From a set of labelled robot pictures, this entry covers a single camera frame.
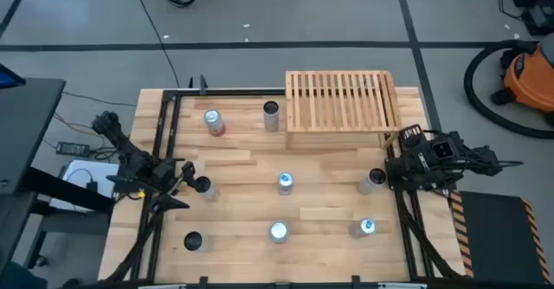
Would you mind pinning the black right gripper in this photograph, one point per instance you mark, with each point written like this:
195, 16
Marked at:
428, 159

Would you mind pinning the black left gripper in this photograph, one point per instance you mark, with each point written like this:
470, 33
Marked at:
166, 174

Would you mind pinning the Celsius Peach Vibe can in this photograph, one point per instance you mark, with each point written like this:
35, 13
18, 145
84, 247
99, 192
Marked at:
208, 189

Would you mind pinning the tall silver black-top can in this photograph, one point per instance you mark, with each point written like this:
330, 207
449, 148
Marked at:
195, 241
371, 181

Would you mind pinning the teal blue-tab energy can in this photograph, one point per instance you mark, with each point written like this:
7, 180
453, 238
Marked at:
285, 182

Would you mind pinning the pink Spindrift can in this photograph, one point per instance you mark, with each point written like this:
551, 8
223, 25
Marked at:
214, 122
279, 232

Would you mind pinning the Celsius Tropical Vibe can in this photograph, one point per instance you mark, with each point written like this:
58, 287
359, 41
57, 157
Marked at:
271, 116

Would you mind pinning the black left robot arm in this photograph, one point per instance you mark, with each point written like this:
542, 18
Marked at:
130, 152

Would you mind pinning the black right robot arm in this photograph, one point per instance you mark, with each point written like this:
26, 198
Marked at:
489, 163

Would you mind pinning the wooden slatted shelf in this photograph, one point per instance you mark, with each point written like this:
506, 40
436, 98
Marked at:
342, 129

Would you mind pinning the silver blue-tab energy can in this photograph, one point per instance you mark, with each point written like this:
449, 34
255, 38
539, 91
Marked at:
363, 227

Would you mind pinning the orange shop vacuum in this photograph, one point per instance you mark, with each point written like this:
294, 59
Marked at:
469, 85
530, 81

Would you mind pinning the black clamp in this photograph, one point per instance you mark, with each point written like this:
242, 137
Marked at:
356, 281
202, 282
202, 83

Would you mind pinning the white flat box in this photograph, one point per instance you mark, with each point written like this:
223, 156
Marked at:
82, 172

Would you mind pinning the white strip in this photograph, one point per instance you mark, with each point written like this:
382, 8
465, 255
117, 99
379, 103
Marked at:
402, 286
162, 287

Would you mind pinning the black power adapter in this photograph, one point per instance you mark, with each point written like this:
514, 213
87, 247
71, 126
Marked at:
72, 149

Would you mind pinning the black hazard-striped floor mat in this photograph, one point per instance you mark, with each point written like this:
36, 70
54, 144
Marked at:
493, 237

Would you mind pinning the black desk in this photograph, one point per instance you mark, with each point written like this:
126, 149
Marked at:
26, 124

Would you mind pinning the black equipment case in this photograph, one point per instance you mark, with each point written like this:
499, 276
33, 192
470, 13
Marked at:
536, 16

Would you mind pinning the blue screen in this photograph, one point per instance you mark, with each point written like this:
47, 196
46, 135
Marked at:
8, 78

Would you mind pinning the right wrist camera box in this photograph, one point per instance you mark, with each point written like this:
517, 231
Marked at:
443, 150

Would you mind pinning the black metal table frame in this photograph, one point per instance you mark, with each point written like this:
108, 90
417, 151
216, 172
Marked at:
233, 92

